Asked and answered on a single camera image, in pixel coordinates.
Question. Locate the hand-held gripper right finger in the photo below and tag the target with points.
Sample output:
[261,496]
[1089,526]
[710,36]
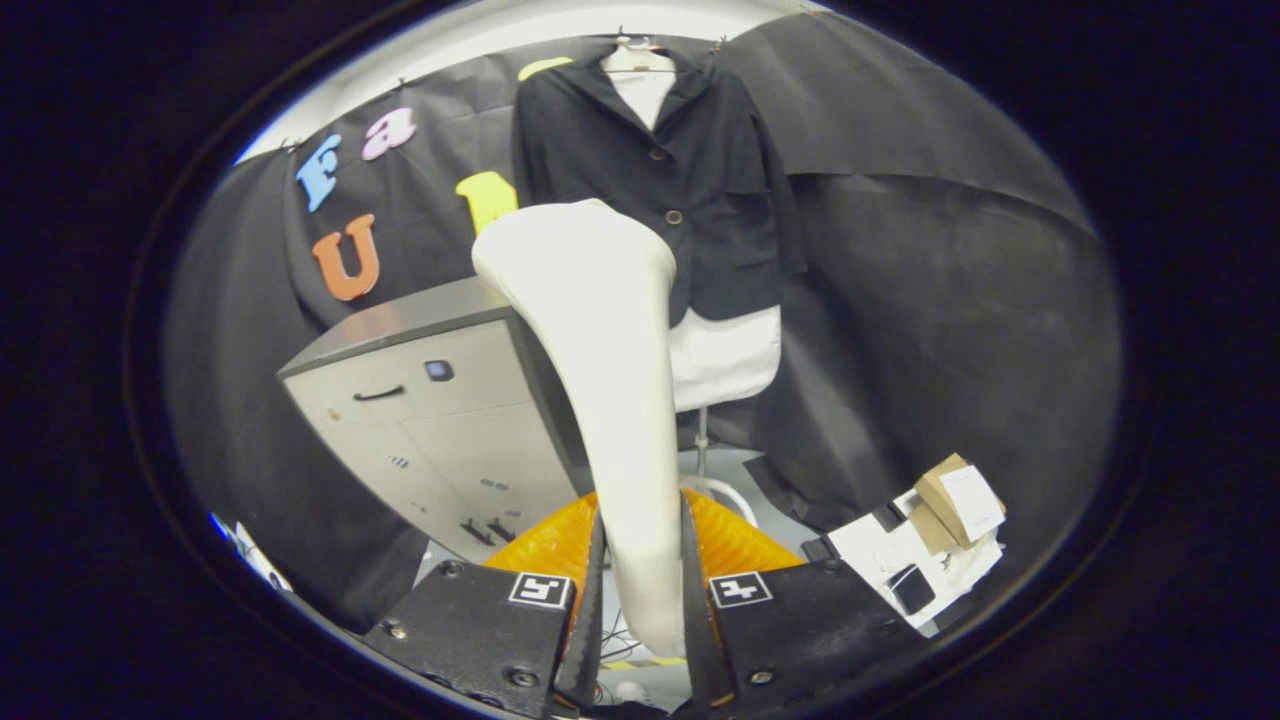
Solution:
[700,650]

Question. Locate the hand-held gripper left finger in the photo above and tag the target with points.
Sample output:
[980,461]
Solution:
[592,640]

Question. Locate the black jacket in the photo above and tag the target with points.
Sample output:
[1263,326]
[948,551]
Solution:
[700,160]

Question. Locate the white flat panel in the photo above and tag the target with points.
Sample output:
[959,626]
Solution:
[870,545]

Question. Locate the metal mannequin stand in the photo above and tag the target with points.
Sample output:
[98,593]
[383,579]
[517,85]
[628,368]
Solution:
[702,445]

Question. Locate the small black device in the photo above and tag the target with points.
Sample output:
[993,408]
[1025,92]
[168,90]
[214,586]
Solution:
[912,588]

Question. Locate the grey cabinet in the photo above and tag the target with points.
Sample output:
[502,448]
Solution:
[450,430]

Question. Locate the white mannequin torso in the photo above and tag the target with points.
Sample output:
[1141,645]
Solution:
[725,360]

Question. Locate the cardboard box with white label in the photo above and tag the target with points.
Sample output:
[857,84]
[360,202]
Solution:
[965,500]

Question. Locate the white and blue object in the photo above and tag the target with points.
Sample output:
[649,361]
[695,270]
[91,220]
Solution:
[250,555]

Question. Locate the black backdrop cloth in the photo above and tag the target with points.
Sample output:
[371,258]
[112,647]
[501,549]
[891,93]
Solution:
[950,300]

